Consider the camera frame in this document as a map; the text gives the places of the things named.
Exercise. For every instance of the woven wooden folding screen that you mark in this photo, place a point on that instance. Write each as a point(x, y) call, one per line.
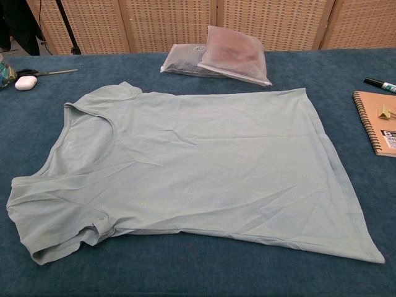
point(167, 21)

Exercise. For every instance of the light green shirt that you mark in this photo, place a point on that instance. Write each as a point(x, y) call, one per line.
point(201, 161)

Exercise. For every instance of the frosted bag with red garment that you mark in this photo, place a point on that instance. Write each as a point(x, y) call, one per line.
point(235, 55)

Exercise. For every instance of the black hanging garment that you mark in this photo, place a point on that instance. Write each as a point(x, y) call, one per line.
point(18, 24)

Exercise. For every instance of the blue table cover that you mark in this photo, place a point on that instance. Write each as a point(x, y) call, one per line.
point(185, 278)

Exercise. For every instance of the black tripod stand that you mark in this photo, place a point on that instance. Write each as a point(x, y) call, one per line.
point(66, 24)

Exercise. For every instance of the white earbuds case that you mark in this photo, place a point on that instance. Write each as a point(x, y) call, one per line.
point(26, 83)

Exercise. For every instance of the gold binder clip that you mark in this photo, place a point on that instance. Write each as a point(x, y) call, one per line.
point(383, 113)

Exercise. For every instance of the frosted bag with dark garment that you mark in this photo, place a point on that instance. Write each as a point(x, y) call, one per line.
point(182, 62)

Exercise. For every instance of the kraft spiral notebook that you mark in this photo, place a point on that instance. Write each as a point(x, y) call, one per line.
point(374, 133)

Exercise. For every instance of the clear jar with white lid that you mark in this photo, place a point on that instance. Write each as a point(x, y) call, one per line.
point(5, 74)

